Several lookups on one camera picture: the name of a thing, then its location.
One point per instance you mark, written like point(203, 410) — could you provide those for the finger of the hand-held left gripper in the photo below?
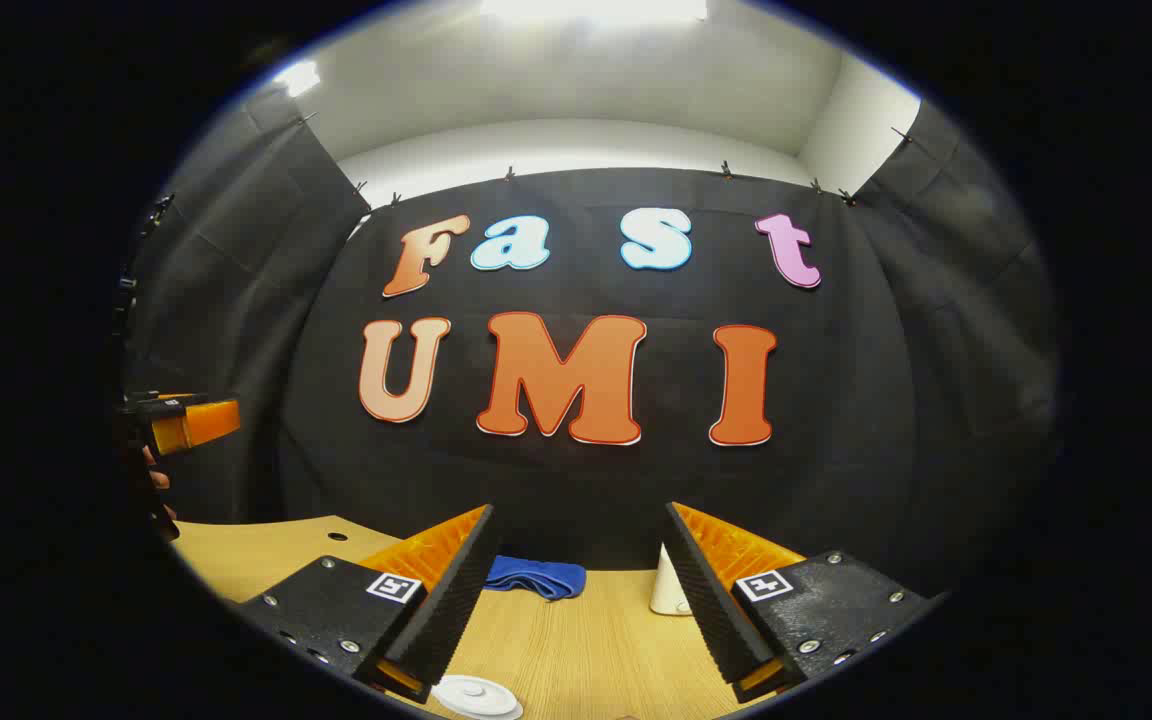
point(198, 424)

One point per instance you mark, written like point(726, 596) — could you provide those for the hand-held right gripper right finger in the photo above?
point(711, 600)

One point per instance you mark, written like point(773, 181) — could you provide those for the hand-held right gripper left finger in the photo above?
point(451, 600)

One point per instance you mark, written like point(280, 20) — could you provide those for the white teacup lid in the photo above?
point(476, 695)

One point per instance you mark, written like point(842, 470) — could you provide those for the white toaster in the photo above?
point(668, 590)

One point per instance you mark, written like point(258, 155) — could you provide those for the blue towel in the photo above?
point(536, 578)

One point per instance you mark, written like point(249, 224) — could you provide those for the black backdrop cloth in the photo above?
point(836, 450)

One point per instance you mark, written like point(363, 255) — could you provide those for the ceiling light panel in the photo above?
point(596, 8)
point(298, 77)

